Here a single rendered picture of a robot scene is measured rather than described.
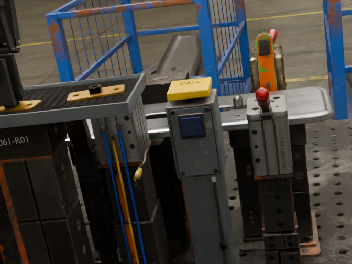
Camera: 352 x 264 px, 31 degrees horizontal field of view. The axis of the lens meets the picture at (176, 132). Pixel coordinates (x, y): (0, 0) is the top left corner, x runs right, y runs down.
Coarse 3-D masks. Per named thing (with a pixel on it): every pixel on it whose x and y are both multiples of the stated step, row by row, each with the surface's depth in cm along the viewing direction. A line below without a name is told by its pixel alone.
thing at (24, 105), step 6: (18, 102) 95; (24, 102) 95; (30, 102) 95; (36, 102) 94; (0, 108) 94; (6, 108) 94; (12, 108) 93; (18, 108) 93; (24, 108) 92; (30, 108) 92
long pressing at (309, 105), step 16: (224, 96) 135; (288, 96) 129; (304, 96) 127; (320, 96) 126; (160, 112) 132; (224, 112) 126; (240, 112) 124; (288, 112) 120; (304, 112) 119; (320, 112) 117; (160, 128) 122; (224, 128) 119; (240, 128) 119
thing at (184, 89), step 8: (184, 80) 94; (192, 80) 93; (200, 80) 93; (208, 80) 92; (176, 88) 91; (184, 88) 90; (192, 88) 90; (200, 88) 89; (208, 88) 89; (168, 96) 89; (176, 96) 89; (184, 96) 89; (192, 96) 89; (200, 96) 89
